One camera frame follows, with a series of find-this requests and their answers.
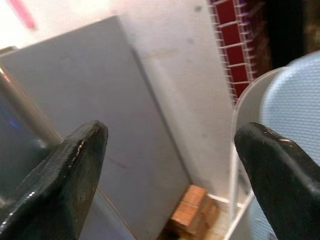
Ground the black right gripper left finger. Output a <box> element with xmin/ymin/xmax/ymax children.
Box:
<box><xmin>0</xmin><ymin>119</ymin><xmax>109</xmax><ymax>240</ymax></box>

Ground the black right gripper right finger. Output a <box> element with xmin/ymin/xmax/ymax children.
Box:
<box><xmin>234</xmin><ymin>121</ymin><xmax>320</xmax><ymax>240</ymax></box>

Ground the grey fridge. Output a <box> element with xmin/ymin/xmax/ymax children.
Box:
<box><xmin>0</xmin><ymin>14</ymin><xmax>191</xmax><ymax>240</ymax></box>

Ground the white folding chair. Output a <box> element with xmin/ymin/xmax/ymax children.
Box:
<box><xmin>224</xmin><ymin>66</ymin><xmax>320</xmax><ymax>240</ymax></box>

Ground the wooden block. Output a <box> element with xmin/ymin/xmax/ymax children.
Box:
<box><xmin>162</xmin><ymin>184</ymin><xmax>222</xmax><ymax>240</ymax></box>

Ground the red grid panel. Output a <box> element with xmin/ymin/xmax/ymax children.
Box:
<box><xmin>208</xmin><ymin>0</ymin><xmax>272</xmax><ymax>103</ymax></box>

